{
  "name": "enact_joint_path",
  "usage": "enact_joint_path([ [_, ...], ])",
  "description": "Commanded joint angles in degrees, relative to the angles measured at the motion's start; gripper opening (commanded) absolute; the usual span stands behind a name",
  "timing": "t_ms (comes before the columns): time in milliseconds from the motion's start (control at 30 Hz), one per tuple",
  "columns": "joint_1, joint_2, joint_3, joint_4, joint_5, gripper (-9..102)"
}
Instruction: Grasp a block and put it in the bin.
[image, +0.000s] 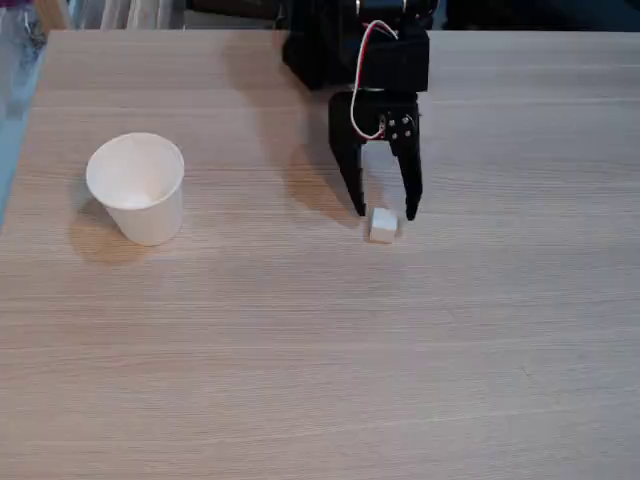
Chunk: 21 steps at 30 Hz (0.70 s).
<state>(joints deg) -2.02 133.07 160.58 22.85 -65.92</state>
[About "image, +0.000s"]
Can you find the small white block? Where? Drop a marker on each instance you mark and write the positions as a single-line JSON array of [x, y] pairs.
[[382, 229]]

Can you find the wooden furniture leg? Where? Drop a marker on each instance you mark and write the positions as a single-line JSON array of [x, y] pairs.
[[52, 14]]

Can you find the white paper cup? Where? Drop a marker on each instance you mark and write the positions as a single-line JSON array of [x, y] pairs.
[[150, 225]]

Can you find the pale hanging fabric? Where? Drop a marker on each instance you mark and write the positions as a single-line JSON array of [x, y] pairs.
[[125, 12]]

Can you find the dark background furniture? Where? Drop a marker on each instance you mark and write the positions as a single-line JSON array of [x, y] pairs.
[[540, 14]]

